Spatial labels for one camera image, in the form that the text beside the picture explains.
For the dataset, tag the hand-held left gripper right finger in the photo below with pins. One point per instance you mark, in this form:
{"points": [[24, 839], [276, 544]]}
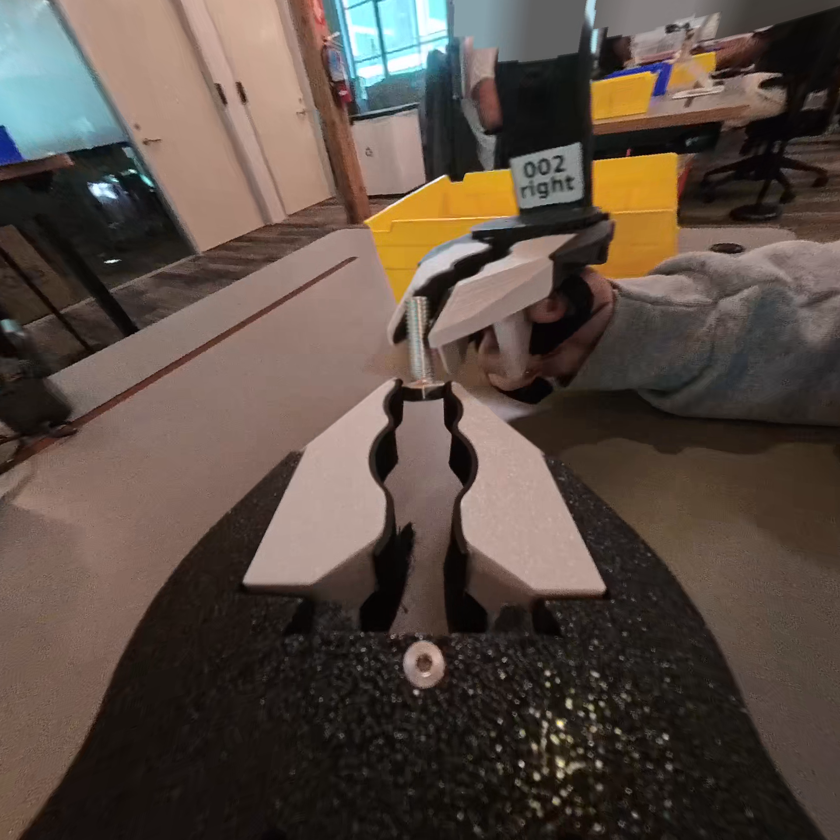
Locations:
{"points": [[525, 525]]}

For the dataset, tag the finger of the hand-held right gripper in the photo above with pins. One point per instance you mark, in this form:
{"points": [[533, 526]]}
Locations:
{"points": [[499, 289], [399, 325]]}

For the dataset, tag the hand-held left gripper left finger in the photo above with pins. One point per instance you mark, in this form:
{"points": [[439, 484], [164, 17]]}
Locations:
{"points": [[315, 518]]}

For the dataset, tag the silver threaded bolt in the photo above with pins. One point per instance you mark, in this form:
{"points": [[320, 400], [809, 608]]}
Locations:
{"points": [[418, 341]]}

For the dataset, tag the person's right hand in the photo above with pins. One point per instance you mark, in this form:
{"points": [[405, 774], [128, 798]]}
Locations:
{"points": [[577, 364]]}

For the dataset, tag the small yellow bin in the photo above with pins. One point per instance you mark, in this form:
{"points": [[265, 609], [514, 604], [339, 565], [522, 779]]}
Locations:
{"points": [[695, 72], [620, 98]]}

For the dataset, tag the small blue bin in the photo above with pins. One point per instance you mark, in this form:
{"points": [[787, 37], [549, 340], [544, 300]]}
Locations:
{"points": [[649, 73]]}

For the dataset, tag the long wooden desk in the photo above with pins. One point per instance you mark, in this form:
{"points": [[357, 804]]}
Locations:
{"points": [[656, 119]]}

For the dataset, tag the black office chair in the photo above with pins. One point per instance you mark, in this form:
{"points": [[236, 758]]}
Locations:
{"points": [[443, 131], [774, 164]]}

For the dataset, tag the yellow plastic bin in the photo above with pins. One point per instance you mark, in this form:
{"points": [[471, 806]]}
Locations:
{"points": [[643, 197]]}

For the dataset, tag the large window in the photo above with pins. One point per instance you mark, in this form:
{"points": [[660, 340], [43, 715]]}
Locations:
{"points": [[394, 33]]}

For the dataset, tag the red fire extinguisher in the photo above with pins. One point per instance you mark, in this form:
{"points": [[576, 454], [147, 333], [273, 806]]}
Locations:
{"points": [[337, 69]]}

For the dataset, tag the white door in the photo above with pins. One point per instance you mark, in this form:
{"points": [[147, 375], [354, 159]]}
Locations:
{"points": [[275, 65], [164, 79]]}

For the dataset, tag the black portable power station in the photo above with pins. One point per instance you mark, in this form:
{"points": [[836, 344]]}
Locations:
{"points": [[33, 394]]}

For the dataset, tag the wooden desk with black legs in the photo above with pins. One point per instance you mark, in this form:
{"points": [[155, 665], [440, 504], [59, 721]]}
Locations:
{"points": [[33, 167]]}

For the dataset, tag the blue plastic bin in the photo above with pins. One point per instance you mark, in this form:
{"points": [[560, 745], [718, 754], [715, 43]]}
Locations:
{"points": [[8, 145]]}

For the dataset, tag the wooden post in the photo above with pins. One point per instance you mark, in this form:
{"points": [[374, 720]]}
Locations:
{"points": [[334, 144]]}

